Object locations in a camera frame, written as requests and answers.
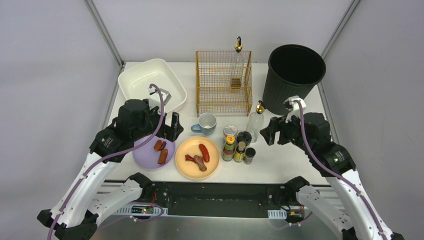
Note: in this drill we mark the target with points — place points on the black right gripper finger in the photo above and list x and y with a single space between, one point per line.
285 134
269 132

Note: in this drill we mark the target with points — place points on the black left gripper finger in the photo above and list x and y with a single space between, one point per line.
175 128
164 132

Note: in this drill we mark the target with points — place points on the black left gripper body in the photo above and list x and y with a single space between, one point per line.
170 129

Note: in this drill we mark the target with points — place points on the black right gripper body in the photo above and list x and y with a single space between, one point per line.
276 129

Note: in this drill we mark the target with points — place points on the clear oil bottle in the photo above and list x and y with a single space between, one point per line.
255 121

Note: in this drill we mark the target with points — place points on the black lid round jar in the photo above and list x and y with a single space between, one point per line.
244 136

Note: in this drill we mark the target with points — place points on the silver lid shaker jar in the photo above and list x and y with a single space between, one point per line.
229 130

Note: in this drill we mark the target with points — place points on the yellow cap sauce bottle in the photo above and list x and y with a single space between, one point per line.
228 148

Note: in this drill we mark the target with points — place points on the oil bottle with brown liquid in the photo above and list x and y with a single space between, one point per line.
237 65

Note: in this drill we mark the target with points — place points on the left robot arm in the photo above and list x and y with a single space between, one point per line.
78 215

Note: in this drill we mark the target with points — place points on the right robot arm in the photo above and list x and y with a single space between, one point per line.
361 220

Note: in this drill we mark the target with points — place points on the dark sausage piece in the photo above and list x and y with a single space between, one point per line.
163 145

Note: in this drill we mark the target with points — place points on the thin orange food piece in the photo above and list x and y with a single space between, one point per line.
158 145

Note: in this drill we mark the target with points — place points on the orange fried food piece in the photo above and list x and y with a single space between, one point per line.
162 157

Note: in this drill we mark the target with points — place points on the purple plate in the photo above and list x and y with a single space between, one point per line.
147 157

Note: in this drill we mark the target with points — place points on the dark spice jar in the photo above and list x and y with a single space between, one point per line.
249 155

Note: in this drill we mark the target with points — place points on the small red sausage piece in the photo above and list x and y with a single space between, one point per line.
189 158

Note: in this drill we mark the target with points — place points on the blue white mug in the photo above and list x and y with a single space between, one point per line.
206 124

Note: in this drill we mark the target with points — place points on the white plastic tub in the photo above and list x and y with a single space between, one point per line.
135 81

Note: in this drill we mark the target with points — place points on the yellow plate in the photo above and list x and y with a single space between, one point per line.
190 147

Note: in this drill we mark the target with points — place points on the small yellow label bottle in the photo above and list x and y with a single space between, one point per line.
239 153

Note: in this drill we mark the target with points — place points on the brown meat piece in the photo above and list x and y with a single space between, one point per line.
199 160

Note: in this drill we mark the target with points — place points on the black ribbed trash bin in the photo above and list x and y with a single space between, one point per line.
293 70

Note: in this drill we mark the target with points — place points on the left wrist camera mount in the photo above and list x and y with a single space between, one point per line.
154 99

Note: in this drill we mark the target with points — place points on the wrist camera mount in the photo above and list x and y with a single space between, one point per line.
154 99
295 106

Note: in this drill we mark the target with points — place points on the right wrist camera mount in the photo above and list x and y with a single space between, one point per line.
295 106

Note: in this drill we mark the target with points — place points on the gold wire basket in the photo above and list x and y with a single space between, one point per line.
212 83

